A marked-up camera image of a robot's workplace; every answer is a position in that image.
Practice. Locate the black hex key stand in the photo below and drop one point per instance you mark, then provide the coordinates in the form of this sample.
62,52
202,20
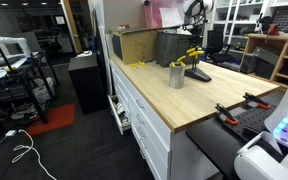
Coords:
198,75

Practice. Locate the black low box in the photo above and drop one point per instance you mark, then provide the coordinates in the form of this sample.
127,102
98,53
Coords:
264,70

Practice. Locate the black metal cart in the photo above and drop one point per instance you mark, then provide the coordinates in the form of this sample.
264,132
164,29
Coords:
27,86

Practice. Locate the white item on cabinet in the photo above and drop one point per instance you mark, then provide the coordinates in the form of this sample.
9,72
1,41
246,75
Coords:
84,53

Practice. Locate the open white drawer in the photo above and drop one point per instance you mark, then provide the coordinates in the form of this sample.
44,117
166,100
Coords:
119,115

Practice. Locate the wooden shelf unit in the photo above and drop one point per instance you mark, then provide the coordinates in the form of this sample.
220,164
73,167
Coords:
280,43

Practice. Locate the grey box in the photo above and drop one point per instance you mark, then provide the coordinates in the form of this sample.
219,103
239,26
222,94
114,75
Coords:
265,55

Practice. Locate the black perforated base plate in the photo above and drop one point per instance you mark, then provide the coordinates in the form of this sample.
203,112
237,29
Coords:
217,140

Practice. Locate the small yellow object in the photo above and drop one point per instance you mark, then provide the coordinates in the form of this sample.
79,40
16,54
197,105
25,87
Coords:
10,69

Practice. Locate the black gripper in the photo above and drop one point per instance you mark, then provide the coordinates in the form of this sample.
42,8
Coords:
194,25

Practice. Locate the wooden door frame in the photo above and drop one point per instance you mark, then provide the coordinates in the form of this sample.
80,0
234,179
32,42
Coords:
71,26

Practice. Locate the black office chair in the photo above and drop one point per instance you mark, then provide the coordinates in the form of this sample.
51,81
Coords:
215,41

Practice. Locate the white plastic bag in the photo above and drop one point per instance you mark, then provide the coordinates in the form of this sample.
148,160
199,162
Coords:
43,90

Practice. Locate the red tool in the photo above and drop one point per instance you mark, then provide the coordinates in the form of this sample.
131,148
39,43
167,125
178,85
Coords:
273,30

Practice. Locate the white paper sheet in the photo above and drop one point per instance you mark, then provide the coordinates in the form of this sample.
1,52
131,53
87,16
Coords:
170,16

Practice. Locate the grey metal cylinder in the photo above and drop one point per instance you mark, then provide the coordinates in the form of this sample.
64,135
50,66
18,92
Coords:
176,77

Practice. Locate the dark flat board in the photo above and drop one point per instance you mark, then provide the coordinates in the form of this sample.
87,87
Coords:
144,29

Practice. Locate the white cloth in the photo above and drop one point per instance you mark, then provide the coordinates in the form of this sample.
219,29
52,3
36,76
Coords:
182,31

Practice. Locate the black floor cabinet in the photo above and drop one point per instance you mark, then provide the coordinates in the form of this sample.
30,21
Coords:
87,83

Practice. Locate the pink plastic bag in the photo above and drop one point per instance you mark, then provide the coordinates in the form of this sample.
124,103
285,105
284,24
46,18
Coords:
152,13

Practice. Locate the black orange bar clamp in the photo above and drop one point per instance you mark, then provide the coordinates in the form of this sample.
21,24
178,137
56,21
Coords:
255,100
226,115

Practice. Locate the red floor mat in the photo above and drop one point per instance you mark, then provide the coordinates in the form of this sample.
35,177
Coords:
55,118

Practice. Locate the brown cardboard box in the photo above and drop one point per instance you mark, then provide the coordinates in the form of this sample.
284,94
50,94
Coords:
135,46

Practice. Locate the grey storage bin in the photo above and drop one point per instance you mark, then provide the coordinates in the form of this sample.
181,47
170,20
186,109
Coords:
172,48

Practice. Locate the white power adapter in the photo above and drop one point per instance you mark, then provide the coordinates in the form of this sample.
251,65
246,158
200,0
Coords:
11,133

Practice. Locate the dark parts drawer organizer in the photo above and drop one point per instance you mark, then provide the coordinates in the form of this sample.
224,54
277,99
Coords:
285,20

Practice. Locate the small red object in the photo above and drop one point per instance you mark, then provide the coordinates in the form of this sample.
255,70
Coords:
123,26

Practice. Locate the white drawer cabinet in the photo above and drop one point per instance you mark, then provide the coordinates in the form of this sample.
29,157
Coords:
150,133

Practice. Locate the black square box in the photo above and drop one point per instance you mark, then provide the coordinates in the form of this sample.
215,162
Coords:
249,63

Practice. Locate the white shelf rack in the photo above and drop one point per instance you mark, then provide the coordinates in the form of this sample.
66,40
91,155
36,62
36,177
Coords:
237,23

